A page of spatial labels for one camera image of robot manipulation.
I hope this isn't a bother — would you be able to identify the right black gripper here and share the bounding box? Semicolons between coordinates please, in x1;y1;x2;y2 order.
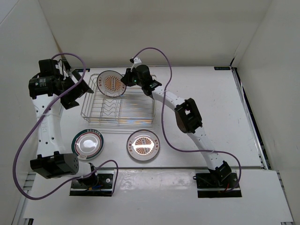
121;67;144;88

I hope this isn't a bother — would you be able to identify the orange sunburst plate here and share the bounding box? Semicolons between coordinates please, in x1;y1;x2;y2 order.
126;129;160;164
96;70;126;98

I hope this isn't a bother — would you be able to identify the chrome wire dish rack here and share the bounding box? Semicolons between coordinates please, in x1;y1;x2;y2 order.
81;74;156;125

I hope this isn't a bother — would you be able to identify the green rimmed white plate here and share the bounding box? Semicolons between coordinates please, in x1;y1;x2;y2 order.
71;129;105;161

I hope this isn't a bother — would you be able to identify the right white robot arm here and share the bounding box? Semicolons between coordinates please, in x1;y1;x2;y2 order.
121;57;232;188

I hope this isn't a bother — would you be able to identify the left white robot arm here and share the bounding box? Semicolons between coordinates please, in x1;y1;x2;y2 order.
29;59;98;188

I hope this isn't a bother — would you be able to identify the small dark wall label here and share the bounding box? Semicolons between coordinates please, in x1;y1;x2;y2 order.
214;67;231;71

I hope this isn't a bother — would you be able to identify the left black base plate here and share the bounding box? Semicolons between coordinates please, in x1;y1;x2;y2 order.
69;170;115;197

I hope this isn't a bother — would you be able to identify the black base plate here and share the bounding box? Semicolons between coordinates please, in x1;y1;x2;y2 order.
69;170;115;197
193;172;242;198

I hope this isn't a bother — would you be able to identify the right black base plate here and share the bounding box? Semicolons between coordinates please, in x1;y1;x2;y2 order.
193;172;242;198

